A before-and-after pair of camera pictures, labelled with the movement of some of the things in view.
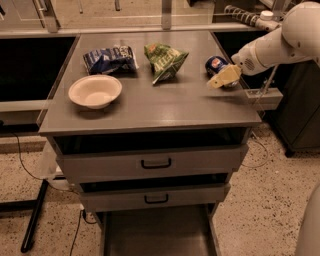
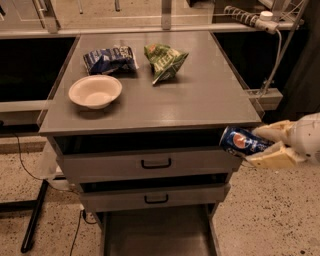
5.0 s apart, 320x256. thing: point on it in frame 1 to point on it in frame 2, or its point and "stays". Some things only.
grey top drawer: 201,156 stays
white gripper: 244,61 to 307,135
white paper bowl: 95,91 stays
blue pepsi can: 214,64 to 242,142
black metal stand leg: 26,205 stays
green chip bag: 164,60 stays
